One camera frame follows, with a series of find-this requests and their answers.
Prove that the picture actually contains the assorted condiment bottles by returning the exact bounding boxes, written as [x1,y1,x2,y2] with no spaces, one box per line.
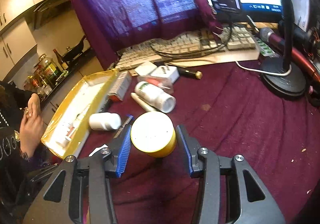
[24,74,50,97]

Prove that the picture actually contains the maroon tablecloth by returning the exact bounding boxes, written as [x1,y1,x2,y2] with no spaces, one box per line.
[77,60,320,224]

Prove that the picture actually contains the black wok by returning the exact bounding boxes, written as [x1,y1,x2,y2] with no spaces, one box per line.
[62,36,87,62]

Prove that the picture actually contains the white bottle green label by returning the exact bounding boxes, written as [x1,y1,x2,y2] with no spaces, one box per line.
[134,81,177,113]

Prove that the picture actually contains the red microphone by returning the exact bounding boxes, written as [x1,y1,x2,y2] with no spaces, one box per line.
[259,26,320,79]

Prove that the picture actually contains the green pill blister pack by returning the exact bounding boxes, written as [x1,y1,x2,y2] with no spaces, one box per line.
[255,38,274,57]

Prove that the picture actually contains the glass oil jar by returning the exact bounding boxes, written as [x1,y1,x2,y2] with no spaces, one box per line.
[41,55,62,84]

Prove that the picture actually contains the beige keyboard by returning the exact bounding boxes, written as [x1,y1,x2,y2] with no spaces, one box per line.
[114,26,257,71]

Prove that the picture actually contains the slim white tube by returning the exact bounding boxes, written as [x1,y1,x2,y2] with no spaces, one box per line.
[131,92,160,112]

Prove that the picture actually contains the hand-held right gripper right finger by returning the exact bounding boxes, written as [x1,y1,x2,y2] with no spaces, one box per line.
[176,125,287,224]

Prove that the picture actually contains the dark sauce bottle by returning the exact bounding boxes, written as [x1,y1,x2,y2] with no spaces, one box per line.
[52,48,69,72]

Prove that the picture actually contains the yellow jar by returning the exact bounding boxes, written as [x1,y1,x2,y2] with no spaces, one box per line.
[130,111,177,158]

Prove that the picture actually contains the black braided cable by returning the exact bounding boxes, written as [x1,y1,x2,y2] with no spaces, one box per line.
[150,23,234,58]

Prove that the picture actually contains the purple cloth over monitor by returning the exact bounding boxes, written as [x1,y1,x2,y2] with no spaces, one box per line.
[67,0,223,71]

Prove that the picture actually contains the black kitchen counter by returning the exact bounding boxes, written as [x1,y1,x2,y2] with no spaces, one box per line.
[37,46,93,112]

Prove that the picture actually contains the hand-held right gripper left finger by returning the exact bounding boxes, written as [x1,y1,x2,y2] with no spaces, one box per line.
[22,125,132,224]

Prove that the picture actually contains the white charger plug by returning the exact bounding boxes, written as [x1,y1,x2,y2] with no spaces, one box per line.
[150,64,180,83]

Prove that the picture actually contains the cream kitchen cabinets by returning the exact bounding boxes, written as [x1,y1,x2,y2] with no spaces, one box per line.
[0,0,73,82]

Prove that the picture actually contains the black round device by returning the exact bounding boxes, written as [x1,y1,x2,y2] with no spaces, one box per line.
[297,26,320,64]

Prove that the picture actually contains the grey carton red end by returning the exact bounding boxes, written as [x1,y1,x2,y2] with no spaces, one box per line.
[108,71,132,101]

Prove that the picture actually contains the red item clear package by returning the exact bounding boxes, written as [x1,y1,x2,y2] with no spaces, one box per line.
[144,76,173,94]

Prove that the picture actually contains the small white bottle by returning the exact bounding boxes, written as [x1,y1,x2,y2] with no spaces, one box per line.
[89,112,122,131]

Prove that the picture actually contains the range hood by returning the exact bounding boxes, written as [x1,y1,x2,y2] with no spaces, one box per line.
[32,0,72,29]

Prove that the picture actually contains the black desk stand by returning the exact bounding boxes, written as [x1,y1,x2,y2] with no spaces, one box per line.
[261,0,307,101]

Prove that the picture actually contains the coiled keyboard cable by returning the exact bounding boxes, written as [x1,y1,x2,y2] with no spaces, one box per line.
[212,25,233,42]

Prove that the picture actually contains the white cable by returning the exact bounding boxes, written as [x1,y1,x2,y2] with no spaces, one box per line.
[236,60,292,76]

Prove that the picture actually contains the white flat box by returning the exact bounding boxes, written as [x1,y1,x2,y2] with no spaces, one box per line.
[135,61,157,76]

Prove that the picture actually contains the white paper scrap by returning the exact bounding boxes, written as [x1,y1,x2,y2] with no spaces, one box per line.
[89,144,109,157]

